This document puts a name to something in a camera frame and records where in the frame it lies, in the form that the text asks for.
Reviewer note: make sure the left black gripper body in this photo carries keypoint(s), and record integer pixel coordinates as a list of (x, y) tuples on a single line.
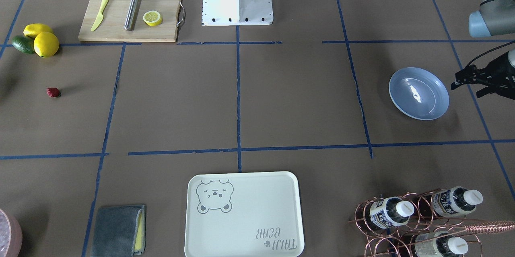
[(501, 68)]

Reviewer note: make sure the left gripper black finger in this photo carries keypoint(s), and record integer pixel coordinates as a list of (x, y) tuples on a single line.
[(465, 78), (487, 90)]

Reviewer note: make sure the blue round plate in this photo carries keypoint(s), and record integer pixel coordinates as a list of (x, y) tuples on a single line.
[(418, 94)]

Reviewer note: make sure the red strawberry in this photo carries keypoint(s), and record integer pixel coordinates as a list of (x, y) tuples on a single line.
[(53, 92)]

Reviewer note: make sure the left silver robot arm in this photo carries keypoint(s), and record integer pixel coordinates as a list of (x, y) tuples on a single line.
[(494, 17)]

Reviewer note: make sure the dark drink bottle one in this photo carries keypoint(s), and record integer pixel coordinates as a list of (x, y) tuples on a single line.
[(455, 202)]

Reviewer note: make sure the dark drink bottle two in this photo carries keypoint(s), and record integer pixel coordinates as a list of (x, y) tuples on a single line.
[(389, 212)]

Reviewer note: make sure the dark drink bottle three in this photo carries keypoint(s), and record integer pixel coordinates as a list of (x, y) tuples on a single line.
[(439, 244)]

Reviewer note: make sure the cream bear tray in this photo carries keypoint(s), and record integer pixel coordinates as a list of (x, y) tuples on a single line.
[(244, 215)]

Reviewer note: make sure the lemon half slice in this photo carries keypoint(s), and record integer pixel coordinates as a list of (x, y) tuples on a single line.
[(152, 18)]

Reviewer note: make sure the steel knife sharpener rod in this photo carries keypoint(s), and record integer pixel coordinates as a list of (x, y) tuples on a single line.
[(131, 15)]

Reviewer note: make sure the yellow plastic knife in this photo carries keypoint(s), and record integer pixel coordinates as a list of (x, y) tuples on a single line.
[(99, 17)]

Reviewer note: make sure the grey folded cloth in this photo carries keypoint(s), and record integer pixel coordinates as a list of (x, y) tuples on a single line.
[(120, 231)]

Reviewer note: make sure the yellow lemon front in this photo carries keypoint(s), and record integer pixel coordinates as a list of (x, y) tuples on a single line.
[(46, 44)]

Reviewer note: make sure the yellow lemon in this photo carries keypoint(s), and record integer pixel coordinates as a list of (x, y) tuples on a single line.
[(32, 30), (46, 44)]

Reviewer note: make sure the yellow lemon back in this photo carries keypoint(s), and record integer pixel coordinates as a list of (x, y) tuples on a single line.
[(32, 30)]

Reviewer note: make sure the copper wire bottle rack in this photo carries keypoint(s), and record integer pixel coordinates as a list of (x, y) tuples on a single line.
[(398, 240)]

